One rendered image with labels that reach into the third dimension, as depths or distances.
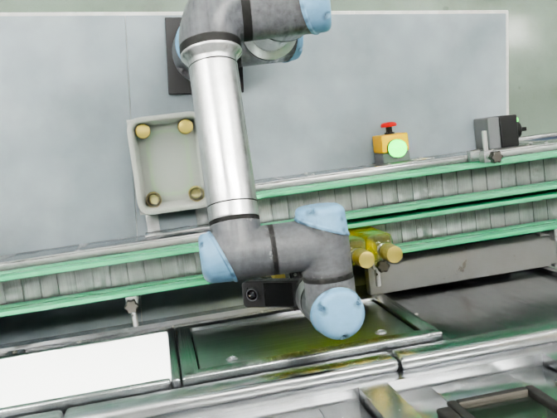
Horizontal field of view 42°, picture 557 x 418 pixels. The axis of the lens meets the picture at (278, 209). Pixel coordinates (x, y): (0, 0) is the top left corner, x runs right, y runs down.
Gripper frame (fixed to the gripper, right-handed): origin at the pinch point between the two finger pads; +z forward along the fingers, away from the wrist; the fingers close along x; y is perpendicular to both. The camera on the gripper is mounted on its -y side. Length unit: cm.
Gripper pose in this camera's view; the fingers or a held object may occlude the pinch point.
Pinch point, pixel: (282, 274)
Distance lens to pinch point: 136.7
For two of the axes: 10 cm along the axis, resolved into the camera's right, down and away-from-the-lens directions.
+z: -1.7, -0.9, 9.8
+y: 9.8, -1.4, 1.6
